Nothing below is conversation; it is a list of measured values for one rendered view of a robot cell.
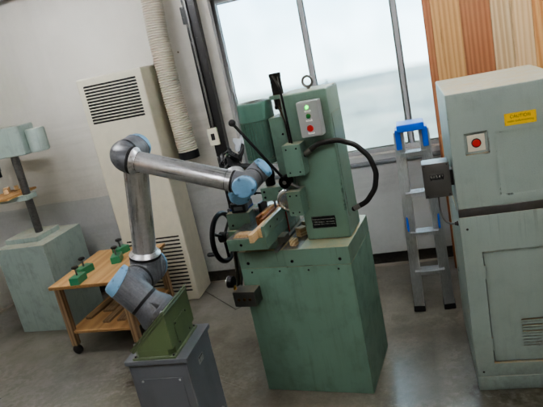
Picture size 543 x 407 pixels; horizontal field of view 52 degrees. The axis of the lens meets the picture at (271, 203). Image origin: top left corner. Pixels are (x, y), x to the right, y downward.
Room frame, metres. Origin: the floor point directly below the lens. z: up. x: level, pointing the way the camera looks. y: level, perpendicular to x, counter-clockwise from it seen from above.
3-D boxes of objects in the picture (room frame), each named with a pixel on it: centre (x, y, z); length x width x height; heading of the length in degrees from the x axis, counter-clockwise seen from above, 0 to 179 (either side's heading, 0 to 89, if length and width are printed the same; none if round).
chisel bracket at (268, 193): (2.76, -0.04, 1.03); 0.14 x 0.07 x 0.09; 66
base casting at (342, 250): (2.72, -0.13, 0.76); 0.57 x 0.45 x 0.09; 66
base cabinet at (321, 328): (2.72, -0.13, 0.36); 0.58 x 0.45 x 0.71; 66
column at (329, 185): (2.66, -0.29, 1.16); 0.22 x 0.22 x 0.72; 66
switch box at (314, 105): (2.51, -0.25, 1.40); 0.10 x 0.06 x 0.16; 66
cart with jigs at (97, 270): (3.73, 1.21, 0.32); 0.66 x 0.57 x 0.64; 163
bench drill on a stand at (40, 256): (4.25, 1.82, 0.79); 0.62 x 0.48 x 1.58; 72
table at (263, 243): (2.81, 0.08, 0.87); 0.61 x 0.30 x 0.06; 156
